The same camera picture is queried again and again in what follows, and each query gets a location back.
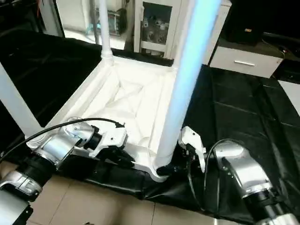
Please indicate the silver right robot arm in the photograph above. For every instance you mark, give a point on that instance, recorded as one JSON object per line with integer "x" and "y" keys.
{"x": 239, "y": 168}

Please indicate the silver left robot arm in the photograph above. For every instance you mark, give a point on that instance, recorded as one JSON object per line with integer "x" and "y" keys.
{"x": 58, "y": 147}

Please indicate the white plastic table top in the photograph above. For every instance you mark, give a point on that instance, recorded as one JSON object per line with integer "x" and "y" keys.
{"x": 136, "y": 93}

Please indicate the black work mat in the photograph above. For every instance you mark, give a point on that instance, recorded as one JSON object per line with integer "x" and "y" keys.
{"x": 253, "y": 117}

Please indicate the white drawer unit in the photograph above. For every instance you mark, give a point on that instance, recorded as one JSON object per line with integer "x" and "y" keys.
{"x": 243, "y": 63}

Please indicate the teal storage box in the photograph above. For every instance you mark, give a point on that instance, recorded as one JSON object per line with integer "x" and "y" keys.
{"x": 118, "y": 21}

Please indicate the white glass-door cabinet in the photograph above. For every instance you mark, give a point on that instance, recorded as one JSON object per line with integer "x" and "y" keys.
{"x": 154, "y": 23}

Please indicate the black box yellow label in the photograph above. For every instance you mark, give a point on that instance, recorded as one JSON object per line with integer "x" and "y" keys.
{"x": 246, "y": 23}

